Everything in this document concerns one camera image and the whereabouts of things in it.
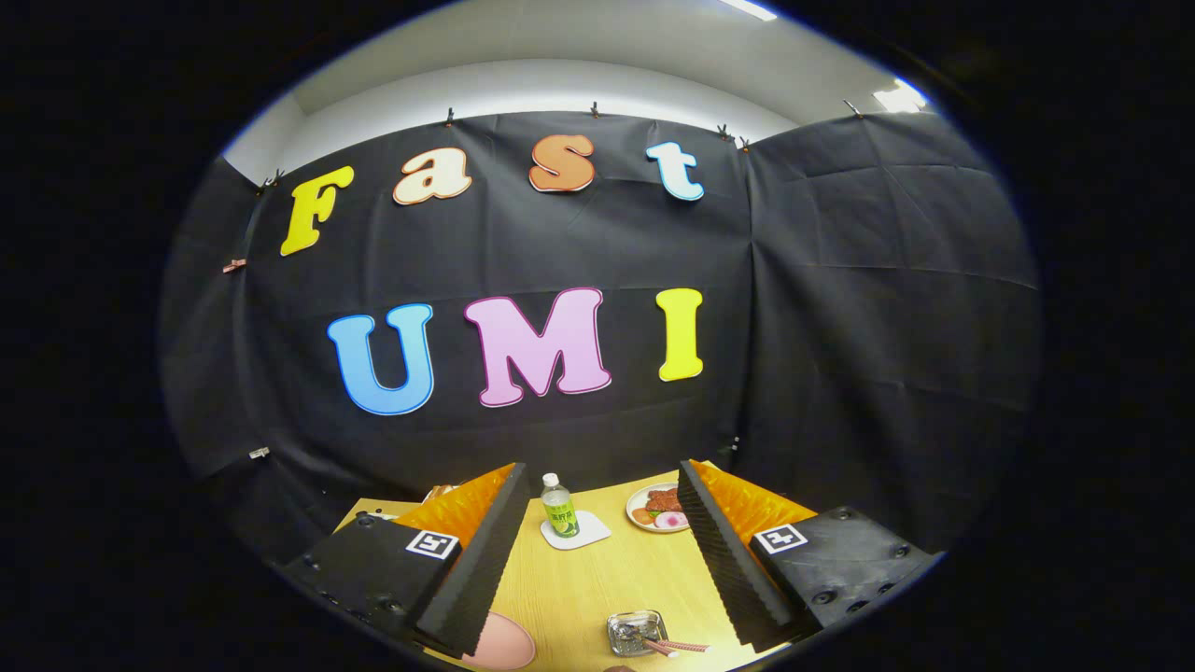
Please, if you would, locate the white square coaster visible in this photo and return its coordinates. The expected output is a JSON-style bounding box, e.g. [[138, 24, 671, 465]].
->
[[540, 510, 613, 551]]

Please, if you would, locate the perforated metal drain basket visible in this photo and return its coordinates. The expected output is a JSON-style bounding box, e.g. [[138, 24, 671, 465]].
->
[[607, 610, 669, 658]]

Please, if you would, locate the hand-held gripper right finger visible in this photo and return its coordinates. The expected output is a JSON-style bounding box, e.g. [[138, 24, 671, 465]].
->
[[677, 459, 944, 654]]

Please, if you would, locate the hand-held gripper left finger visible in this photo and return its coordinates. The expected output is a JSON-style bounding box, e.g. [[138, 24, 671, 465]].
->
[[280, 462, 533, 659]]

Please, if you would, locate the fork with red checked handle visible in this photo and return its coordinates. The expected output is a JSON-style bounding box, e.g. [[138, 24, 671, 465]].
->
[[624, 627, 710, 653]]

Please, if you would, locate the pink round plate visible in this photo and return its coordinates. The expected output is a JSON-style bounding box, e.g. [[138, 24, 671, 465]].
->
[[462, 611, 538, 671]]

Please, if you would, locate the plate of meat and vegetables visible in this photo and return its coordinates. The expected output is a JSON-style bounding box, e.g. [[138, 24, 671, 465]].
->
[[626, 482, 692, 534]]

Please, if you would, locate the green label drink bottle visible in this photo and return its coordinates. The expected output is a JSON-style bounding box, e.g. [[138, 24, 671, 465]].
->
[[541, 472, 580, 539]]

